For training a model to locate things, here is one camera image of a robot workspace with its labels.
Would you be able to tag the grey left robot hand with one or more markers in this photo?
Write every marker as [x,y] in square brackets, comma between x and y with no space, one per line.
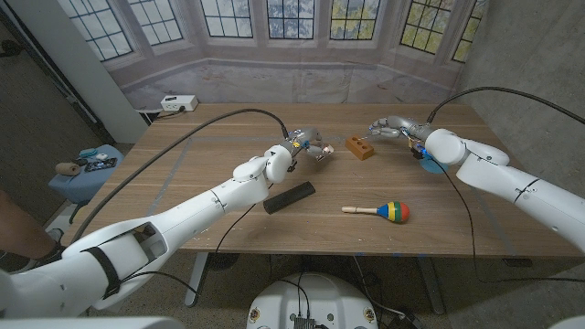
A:
[307,139]

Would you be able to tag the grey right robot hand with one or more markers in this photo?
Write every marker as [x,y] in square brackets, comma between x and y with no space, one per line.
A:
[402,127]

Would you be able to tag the red and white match box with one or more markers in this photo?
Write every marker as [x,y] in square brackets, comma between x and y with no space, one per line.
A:
[328,153]

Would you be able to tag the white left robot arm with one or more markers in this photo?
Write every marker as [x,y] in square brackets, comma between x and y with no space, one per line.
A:
[192,210]

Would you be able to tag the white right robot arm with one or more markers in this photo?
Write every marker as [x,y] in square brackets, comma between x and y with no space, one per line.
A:
[525,187]

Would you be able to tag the orange wooden block with holes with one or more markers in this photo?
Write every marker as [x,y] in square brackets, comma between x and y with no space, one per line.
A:
[359,148]

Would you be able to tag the teal round disc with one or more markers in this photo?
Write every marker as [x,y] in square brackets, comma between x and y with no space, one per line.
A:
[434,166]

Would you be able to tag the printed window backdrop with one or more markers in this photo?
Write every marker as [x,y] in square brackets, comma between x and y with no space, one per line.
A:
[292,82]

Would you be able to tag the black rectangular bar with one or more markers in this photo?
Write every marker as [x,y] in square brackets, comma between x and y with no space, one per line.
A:
[289,197]

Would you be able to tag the colourful wooden maraca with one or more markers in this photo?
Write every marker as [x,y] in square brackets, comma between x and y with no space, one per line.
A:
[395,212]

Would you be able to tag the white power strip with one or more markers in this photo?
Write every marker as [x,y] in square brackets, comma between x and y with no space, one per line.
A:
[179,102]

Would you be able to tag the grey table leg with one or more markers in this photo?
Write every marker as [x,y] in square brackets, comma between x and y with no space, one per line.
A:
[432,283]

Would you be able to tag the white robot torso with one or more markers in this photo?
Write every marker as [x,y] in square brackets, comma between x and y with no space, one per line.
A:
[329,297]

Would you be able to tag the white table leg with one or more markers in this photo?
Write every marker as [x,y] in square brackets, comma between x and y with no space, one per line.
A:
[196,279]

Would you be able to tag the small white gadget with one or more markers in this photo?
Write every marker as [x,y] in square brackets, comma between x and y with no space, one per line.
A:
[101,156]

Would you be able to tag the teal small case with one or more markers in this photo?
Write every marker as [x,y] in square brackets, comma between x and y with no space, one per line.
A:
[88,152]

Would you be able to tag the blue stool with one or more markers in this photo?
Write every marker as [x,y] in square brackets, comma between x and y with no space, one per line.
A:
[77,185]

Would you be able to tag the white pillar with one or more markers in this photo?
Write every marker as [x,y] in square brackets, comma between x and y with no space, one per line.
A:
[82,68]

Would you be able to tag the person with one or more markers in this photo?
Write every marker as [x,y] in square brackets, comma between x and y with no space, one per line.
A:
[18,233]

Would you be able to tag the grey perforated wall panel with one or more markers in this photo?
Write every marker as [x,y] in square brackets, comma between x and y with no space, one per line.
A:
[525,55]

